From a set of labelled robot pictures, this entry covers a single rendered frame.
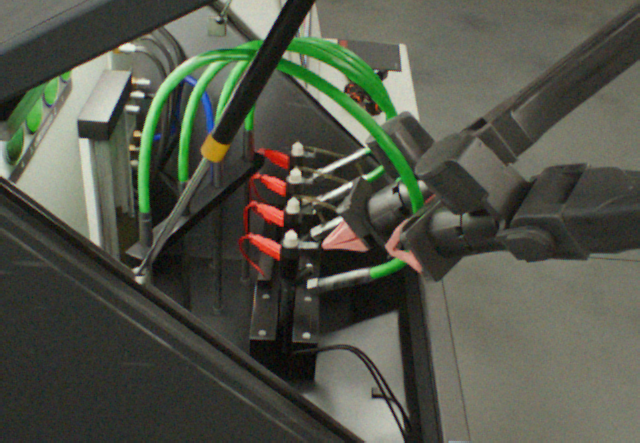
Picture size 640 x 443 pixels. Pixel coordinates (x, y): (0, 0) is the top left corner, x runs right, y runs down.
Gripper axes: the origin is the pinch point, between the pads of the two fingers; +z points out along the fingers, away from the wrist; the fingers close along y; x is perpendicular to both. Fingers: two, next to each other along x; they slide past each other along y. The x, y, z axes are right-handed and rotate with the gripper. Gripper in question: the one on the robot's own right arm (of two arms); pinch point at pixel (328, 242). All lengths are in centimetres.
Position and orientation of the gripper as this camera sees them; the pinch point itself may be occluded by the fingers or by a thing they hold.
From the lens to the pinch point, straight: 109.5
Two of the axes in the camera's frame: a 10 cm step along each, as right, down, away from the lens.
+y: -6.3, -7.3, -2.8
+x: -2.8, 5.4, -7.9
